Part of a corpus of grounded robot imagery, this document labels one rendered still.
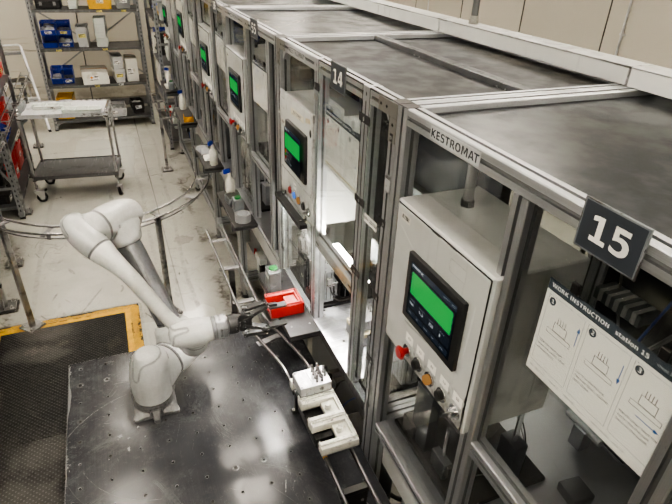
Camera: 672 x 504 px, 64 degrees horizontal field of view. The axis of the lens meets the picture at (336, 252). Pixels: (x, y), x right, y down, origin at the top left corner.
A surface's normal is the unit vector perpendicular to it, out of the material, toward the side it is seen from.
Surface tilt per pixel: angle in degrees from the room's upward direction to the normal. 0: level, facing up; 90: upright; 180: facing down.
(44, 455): 0
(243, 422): 0
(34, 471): 0
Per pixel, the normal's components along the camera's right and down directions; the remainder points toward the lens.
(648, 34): -0.93, 0.16
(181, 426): 0.04, -0.86
